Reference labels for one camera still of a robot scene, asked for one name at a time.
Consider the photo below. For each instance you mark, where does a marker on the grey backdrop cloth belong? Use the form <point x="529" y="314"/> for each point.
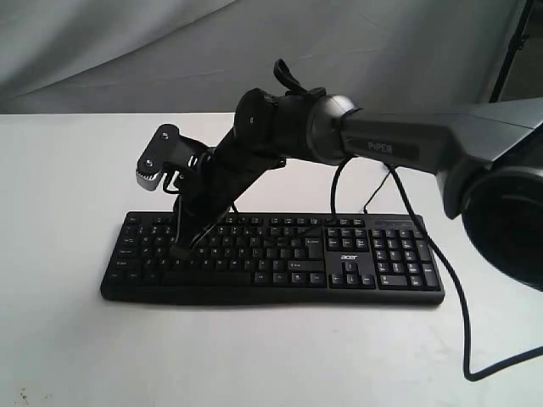
<point x="202" y="56"/>

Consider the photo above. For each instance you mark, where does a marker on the black stand pole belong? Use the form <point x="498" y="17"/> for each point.
<point x="516" y="44"/>

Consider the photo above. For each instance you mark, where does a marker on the black Acer keyboard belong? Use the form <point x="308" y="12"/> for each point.
<point x="275" y="258"/>

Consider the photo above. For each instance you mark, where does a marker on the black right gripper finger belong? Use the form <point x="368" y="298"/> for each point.
<point x="180" y="248"/>
<point x="195" y="229"/>

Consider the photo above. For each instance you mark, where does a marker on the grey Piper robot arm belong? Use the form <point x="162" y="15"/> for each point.
<point x="486" y="158"/>

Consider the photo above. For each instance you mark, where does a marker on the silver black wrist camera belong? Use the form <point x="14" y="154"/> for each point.
<point x="168" y="152"/>

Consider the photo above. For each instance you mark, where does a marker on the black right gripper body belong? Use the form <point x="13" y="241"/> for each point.
<point x="213" y="178"/>

